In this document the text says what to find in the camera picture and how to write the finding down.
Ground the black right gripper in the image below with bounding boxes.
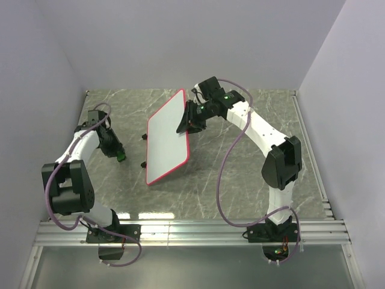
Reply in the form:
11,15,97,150
175,100,214,136

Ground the green whiteboard eraser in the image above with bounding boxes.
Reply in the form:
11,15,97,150
116,151,126,163

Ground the red framed whiteboard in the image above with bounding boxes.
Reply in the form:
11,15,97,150
146,89,190,185

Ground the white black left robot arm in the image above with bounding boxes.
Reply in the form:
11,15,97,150
42,108,126,242

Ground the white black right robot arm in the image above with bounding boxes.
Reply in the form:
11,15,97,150
176,90,302,241

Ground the metal wire whiteboard stand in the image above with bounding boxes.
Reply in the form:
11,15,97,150
140,133,148,169

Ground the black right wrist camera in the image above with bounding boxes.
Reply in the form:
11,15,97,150
198,76,226,101

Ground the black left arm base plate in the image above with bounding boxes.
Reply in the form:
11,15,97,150
85,224,141,244

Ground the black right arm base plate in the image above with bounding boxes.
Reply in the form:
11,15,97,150
242,220,300,243

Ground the aluminium right side rail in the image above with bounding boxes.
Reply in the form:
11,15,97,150
290,90,336,220

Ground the aluminium rail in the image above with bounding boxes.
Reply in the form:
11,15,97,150
290,90,336,220
33,219,351,247

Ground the aluminium front rail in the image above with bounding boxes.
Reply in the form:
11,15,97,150
33,219,351,247

